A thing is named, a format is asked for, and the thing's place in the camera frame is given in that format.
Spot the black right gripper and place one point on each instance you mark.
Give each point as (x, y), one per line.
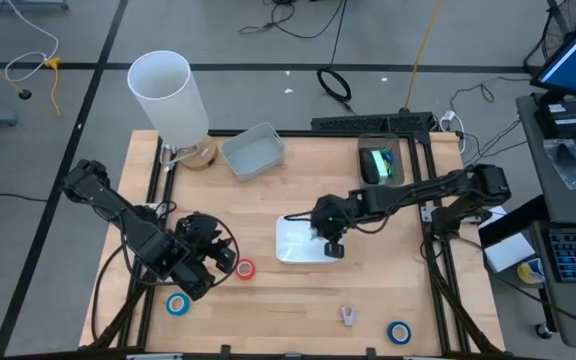
(330, 225)

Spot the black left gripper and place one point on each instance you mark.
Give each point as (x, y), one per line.
(195, 240)

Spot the red tape roll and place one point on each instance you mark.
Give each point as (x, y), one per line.
(248, 276)

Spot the light blue tape roll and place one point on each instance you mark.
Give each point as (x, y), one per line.
(169, 305)

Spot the dark blue tape roll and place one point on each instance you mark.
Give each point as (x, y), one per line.
(390, 333)

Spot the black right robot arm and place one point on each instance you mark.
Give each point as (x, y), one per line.
(418, 192)

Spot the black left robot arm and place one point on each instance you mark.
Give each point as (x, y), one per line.
(138, 235)

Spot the black stapler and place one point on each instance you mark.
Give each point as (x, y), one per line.
(367, 166)

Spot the mint green stapler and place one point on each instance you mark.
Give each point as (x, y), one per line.
(380, 167)

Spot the white plastic bin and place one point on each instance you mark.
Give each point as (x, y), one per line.
(293, 247)

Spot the light grey plastic bin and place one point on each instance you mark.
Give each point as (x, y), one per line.
(253, 152)

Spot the dark translucent plastic bin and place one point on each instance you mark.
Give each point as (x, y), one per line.
(399, 142)

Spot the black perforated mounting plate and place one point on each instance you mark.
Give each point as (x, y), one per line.
(368, 122)

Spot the white power adapter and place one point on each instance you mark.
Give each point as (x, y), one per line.
(448, 119)

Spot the white cardboard box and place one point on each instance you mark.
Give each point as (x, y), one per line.
(508, 250)

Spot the black caster wheel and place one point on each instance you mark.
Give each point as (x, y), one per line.
(543, 331)

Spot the grey equipment cart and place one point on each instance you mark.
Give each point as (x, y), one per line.
(573, 210)

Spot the clear plastic bag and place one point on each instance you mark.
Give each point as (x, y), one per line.
(568, 162)

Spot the black mini computer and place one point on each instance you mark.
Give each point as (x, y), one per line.
(563, 120)

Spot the black floor fan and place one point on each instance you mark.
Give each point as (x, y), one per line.
(558, 35)

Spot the black aluminium table frame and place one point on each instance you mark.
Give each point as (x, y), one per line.
(308, 133)

